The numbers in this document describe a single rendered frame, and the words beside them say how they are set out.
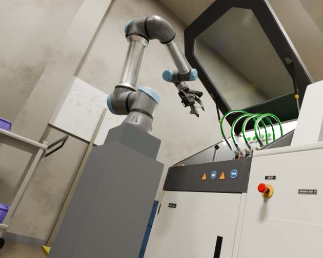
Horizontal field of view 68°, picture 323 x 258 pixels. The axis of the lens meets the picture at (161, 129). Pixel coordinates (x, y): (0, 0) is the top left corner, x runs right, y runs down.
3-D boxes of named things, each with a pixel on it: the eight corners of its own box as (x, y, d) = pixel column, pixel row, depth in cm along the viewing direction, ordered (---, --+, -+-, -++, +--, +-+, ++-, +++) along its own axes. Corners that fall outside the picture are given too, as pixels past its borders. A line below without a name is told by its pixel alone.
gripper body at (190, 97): (184, 108, 163) (176, 94, 166) (194, 105, 167) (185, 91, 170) (190, 102, 156) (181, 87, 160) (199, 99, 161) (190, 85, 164)
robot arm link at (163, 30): (169, 5, 118) (199, 71, 155) (150, 10, 123) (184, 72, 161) (163, 22, 113) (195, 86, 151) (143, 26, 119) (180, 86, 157)
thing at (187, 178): (165, 190, 156) (171, 166, 162) (170, 192, 157) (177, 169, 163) (239, 192, 103) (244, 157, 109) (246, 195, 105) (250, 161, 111)
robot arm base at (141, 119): (128, 124, 97) (136, 103, 101) (113, 129, 110) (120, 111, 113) (157, 139, 104) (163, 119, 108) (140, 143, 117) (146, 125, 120)
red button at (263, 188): (254, 194, 91) (256, 180, 93) (261, 197, 93) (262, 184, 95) (265, 194, 87) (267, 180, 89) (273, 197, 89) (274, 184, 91)
